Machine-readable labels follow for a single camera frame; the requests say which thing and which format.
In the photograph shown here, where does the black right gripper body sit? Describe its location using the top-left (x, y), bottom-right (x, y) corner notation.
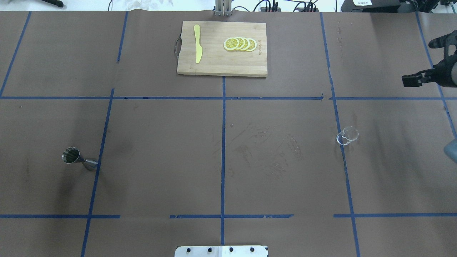
top-left (437, 57), bottom-right (457, 88)

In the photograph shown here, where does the clear glass cup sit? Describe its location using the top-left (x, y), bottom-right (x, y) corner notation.
top-left (336, 126), bottom-right (359, 146)

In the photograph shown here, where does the steel jigger measuring cup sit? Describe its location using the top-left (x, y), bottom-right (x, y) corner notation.
top-left (61, 147), bottom-right (98, 171)

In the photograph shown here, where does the black huawei monitor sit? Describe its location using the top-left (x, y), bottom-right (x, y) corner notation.
top-left (341, 0), bottom-right (401, 13)

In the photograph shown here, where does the black power strip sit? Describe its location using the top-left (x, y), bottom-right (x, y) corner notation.
top-left (256, 5), bottom-right (320, 12)

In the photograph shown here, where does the back lemon slice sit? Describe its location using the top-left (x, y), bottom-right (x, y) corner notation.
top-left (245, 39), bottom-right (257, 52)

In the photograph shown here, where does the lemon slice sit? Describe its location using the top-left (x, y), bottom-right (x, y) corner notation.
top-left (245, 39), bottom-right (257, 52)
top-left (240, 38), bottom-right (250, 51)
top-left (236, 36), bottom-right (247, 50)
top-left (223, 37), bottom-right (240, 51)

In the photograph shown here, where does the bamboo cutting board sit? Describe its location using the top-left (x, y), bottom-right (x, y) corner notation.
top-left (177, 21), bottom-right (268, 77)

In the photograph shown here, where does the front lemon slice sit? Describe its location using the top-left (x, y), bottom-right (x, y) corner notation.
top-left (223, 37), bottom-right (240, 51)

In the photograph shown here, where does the yellow plastic knife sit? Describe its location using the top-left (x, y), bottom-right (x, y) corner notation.
top-left (193, 24), bottom-right (203, 64)

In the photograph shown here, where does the black tripod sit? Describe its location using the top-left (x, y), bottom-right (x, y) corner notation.
top-left (41, 0), bottom-right (64, 8)

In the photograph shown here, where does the aluminium frame post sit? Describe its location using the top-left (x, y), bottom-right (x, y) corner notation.
top-left (214, 0), bottom-right (233, 17)

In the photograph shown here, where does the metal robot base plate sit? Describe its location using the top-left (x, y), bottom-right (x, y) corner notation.
top-left (174, 245), bottom-right (269, 257)

